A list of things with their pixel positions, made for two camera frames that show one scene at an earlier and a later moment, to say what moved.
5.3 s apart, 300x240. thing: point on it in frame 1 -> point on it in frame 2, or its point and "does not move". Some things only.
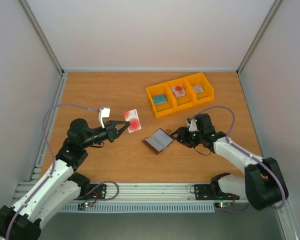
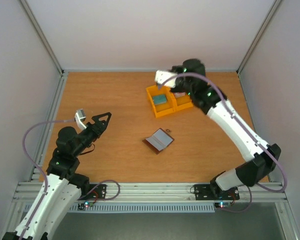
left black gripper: x=112 y=130 -> x=100 y=124
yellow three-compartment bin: x=180 y=94 does not move
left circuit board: x=81 y=206 does not move
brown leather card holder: x=159 y=141 does not move
